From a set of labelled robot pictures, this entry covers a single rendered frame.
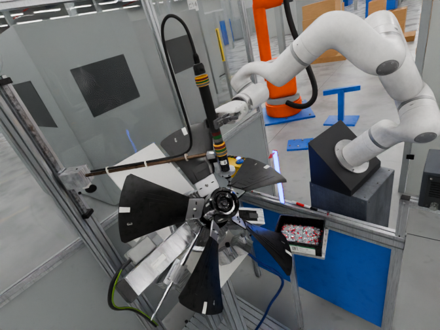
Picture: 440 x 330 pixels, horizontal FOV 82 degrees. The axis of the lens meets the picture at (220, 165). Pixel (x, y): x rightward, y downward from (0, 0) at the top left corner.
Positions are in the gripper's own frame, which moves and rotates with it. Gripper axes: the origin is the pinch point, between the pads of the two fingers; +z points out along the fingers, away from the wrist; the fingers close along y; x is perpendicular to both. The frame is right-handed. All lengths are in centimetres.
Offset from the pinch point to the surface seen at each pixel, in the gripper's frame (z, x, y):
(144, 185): 28.0, -10.4, 9.7
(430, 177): -29, -28, -59
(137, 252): 39, -34, 15
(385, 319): -35, -124, -53
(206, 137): -4.8, -9.0, 11.0
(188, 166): 6.3, -17.0, 13.7
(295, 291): -17, -109, -12
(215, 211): 15.2, -26.5, -5.3
